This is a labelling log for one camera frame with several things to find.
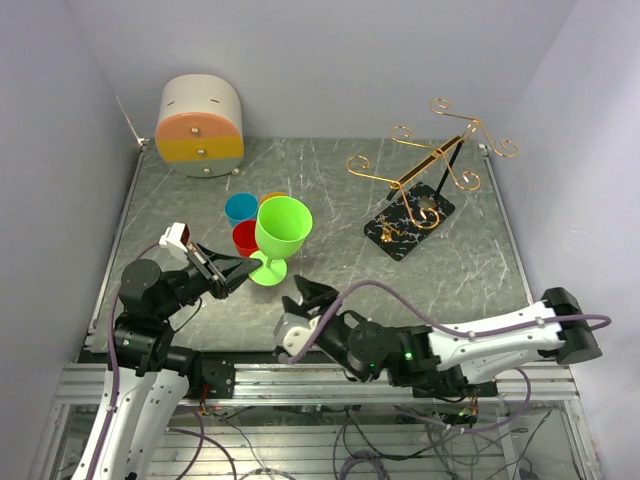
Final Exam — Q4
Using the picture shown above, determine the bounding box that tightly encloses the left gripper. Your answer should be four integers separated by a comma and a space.
154, 240, 261, 319

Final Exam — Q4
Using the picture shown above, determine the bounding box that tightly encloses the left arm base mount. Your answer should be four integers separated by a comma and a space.
162, 346, 236, 400

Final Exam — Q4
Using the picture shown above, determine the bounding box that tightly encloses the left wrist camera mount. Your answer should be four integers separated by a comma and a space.
159, 222, 193, 264

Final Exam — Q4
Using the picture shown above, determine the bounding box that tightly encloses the orange wine glass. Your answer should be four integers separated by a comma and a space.
260, 191, 288, 205

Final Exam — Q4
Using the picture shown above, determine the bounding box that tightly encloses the aluminium rail frame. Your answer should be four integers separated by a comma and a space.
29, 361, 604, 479

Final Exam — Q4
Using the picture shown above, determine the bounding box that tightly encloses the green wine glass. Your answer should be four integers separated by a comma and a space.
250, 196, 313, 287

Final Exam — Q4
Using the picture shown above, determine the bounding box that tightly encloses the blue wine glass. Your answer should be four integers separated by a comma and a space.
224, 192, 259, 228

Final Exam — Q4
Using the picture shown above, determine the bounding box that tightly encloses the gold wine glass rack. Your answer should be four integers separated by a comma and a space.
346, 98, 519, 262

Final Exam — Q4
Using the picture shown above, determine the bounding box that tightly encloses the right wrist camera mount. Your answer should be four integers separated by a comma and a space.
274, 313, 320, 357

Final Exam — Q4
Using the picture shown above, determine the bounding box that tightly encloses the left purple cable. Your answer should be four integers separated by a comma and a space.
84, 243, 161, 480

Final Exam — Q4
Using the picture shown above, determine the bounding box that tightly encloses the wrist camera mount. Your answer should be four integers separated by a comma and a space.
274, 313, 320, 357
159, 222, 193, 264

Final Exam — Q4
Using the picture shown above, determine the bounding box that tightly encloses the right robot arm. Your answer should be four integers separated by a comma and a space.
274, 276, 611, 397

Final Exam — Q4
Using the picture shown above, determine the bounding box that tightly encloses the red wine glass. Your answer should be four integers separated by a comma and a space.
232, 219, 259, 258

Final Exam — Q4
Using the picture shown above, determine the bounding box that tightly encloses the round three-drawer cabinet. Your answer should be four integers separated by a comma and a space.
155, 74, 245, 178

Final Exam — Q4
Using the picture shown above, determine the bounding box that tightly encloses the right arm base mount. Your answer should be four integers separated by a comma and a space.
411, 379, 498, 402

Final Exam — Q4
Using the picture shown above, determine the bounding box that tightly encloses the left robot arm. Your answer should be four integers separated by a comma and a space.
73, 244, 262, 479

